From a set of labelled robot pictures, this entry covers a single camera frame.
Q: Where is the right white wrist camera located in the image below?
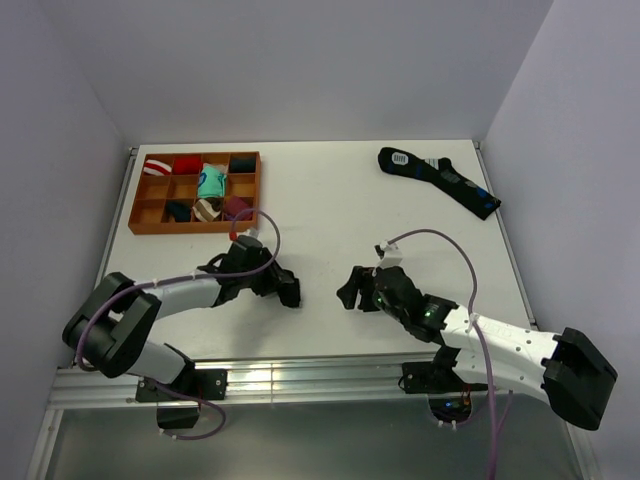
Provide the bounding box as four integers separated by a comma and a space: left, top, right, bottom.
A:
374, 241, 403, 270

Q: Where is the beige brown rolled sock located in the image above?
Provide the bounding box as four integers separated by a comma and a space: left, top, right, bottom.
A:
192, 197, 224, 223

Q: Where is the black blue patterned sock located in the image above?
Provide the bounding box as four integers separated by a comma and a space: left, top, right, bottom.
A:
377, 147, 501, 220

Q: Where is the dark teal rolled sock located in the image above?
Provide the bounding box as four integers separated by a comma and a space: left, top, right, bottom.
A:
165, 201, 191, 223

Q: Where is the aluminium front rail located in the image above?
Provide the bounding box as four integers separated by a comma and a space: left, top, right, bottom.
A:
47, 353, 434, 410

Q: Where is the red white striped rolled sock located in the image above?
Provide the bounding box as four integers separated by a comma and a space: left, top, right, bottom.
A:
142, 159, 172, 176

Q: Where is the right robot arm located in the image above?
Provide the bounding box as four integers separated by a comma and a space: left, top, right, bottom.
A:
336, 266, 618, 431

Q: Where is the maroon purple rolled sock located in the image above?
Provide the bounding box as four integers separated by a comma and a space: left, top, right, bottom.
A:
223, 196, 251, 220

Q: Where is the black white-striped sock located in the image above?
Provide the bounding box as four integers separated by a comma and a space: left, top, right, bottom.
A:
276, 270, 301, 309

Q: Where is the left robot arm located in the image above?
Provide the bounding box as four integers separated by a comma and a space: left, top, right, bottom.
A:
62, 235, 301, 399

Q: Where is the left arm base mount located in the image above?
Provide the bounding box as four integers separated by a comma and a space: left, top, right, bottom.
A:
135, 369, 228, 441

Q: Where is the dark navy rolled sock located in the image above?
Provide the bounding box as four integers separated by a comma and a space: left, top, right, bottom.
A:
229, 156, 257, 174

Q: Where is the orange compartment tray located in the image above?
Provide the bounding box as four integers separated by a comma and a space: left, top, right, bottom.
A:
128, 151, 262, 235

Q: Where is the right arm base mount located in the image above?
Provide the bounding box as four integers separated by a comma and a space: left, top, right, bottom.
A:
397, 360, 488, 395

